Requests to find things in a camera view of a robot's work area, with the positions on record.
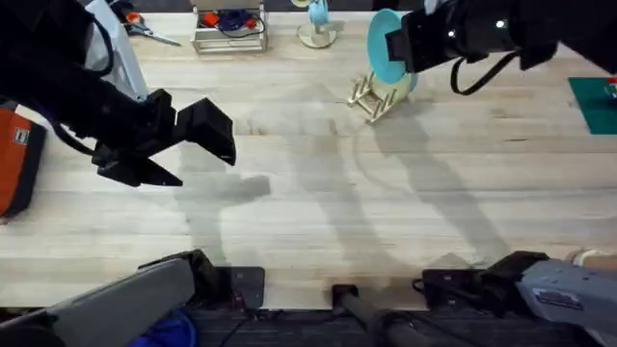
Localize turquoise plate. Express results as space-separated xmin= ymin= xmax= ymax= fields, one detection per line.
xmin=366 ymin=8 xmax=416 ymax=86

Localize small wooden peg rack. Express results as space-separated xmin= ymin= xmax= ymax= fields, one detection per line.
xmin=346 ymin=71 xmax=401 ymax=124

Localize pale green plate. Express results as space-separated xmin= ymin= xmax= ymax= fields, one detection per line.
xmin=369 ymin=70 xmax=419 ymax=103

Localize pale left wrist plate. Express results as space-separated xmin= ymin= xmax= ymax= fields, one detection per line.
xmin=84 ymin=0 xmax=150 ymax=103

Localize beige cup stand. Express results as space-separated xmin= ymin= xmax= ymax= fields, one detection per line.
xmin=295 ymin=18 xmax=346 ymax=50

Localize light blue cup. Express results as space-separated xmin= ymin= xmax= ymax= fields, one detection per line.
xmin=307 ymin=0 xmax=332 ymax=28

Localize orange and black bag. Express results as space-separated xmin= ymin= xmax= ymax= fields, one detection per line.
xmin=0 ymin=106 xmax=48 ymax=219

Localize blue cloth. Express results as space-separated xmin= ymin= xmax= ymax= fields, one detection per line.
xmin=126 ymin=307 xmax=199 ymax=347

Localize green board with blocks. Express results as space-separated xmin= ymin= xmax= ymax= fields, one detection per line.
xmin=567 ymin=75 xmax=617 ymax=137

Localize black tube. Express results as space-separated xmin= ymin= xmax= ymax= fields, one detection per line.
xmin=331 ymin=283 xmax=438 ymax=347

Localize beige roll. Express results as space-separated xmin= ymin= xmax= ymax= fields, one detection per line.
xmin=570 ymin=247 xmax=617 ymax=272

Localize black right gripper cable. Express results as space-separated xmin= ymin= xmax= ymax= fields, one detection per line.
xmin=449 ymin=49 xmax=522 ymax=96

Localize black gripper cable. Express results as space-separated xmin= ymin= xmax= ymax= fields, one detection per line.
xmin=49 ymin=120 xmax=98 ymax=157
xmin=449 ymin=49 xmax=522 ymax=96

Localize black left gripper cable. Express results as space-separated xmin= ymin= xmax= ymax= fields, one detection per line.
xmin=49 ymin=120 xmax=98 ymax=157

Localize box with cable and parts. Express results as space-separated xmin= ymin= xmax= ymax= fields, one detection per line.
xmin=190 ymin=0 xmax=270 ymax=56

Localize orange-handled scissors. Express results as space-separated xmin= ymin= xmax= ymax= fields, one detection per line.
xmin=124 ymin=11 xmax=183 ymax=48

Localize black rail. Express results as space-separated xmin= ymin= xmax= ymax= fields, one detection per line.
xmin=190 ymin=307 xmax=599 ymax=347

